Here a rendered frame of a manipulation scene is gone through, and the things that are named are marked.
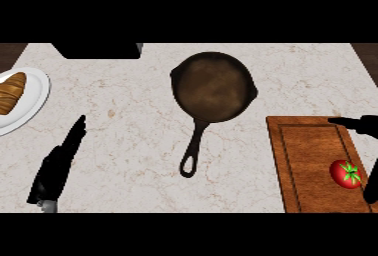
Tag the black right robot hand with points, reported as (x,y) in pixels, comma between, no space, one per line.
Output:
(363,125)

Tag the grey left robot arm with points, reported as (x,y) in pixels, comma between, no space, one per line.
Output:
(48,206)

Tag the red tomato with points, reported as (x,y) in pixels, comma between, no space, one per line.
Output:
(345,174)

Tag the brown wooden cutting board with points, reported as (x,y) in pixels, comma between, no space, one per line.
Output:
(314,166)

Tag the dark cast iron pan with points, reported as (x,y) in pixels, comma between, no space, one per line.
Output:
(211,90)

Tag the black appliance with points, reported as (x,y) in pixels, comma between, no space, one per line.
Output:
(100,50)

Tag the white plate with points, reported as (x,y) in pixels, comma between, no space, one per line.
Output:
(29,100)

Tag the golden brown croissant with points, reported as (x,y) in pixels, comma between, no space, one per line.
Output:
(10,93)

